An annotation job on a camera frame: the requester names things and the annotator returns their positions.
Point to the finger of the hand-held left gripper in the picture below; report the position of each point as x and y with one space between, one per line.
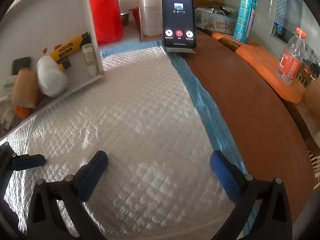
25 161

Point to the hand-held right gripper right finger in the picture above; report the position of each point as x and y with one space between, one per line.
222 175

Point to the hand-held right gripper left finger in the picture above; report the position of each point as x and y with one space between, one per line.
93 173

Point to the large yellow tube black cap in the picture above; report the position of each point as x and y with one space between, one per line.
67 47

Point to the white shallow tray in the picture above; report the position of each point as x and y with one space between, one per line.
50 17

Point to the small orange item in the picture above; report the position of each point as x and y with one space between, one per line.
22 111

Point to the white quilted pad blue edge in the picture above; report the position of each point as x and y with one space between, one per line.
137 117

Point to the white medicine box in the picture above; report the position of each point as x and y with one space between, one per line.
8 86

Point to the white rounded container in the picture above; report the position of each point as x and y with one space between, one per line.
52 77

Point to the small yellow tube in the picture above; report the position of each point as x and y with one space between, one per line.
63 63

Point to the orange cloth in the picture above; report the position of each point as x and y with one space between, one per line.
265 67

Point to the small clear bottle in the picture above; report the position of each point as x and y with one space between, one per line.
88 57

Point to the plastic bottle orange label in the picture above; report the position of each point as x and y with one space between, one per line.
291 60

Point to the blue white cookie tin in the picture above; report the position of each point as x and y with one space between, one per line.
215 25

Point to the steel bowl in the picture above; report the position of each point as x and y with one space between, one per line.
125 19

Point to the black smartphone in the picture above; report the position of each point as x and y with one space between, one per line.
178 17

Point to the red plastic funnel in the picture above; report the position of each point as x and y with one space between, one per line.
135 15

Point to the teal spray can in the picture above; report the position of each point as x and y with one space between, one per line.
246 12

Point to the red fabric bag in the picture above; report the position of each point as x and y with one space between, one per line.
107 10

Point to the clear plastic container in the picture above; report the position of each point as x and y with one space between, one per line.
150 17

